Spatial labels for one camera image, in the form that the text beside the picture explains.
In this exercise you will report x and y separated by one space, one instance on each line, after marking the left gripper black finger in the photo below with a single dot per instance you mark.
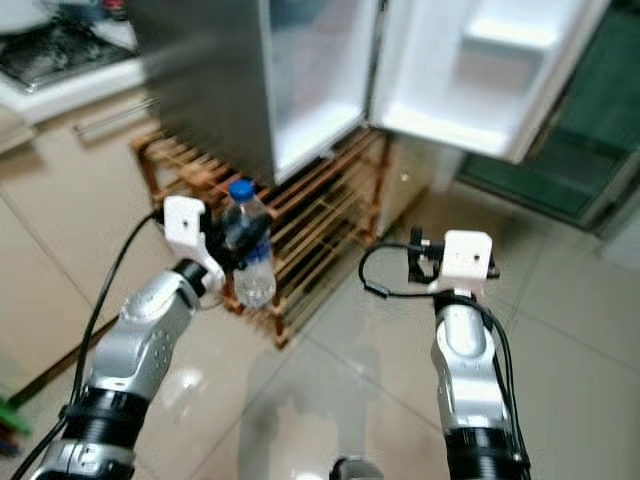
250 248

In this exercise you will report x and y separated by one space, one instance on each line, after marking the water bottle blue cap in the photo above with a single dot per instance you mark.
253 288

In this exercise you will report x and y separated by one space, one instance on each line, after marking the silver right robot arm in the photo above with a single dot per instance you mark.
465 360

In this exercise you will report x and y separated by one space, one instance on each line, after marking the grey fridge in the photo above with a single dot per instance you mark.
210 80

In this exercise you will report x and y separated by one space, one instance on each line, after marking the beige woven cloth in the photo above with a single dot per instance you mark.
420 180

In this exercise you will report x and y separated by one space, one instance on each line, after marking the green glass door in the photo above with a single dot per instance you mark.
560 170

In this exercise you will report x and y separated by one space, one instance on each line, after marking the white kitchen counter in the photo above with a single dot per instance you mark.
60 105

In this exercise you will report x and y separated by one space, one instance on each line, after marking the green plastic item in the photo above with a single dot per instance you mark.
12 415

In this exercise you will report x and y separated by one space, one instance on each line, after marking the steel gas stove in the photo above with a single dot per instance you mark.
60 55

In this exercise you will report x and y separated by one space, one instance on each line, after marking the white door shelf bin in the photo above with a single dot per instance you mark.
510 30

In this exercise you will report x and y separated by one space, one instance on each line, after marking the white pot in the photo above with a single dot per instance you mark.
20 10

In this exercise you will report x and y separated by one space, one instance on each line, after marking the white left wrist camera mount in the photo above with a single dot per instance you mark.
185 222

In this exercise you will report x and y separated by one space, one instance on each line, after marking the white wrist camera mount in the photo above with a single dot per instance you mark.
468 255
185 222

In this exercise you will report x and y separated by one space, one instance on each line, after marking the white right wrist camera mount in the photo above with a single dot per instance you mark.
468 255

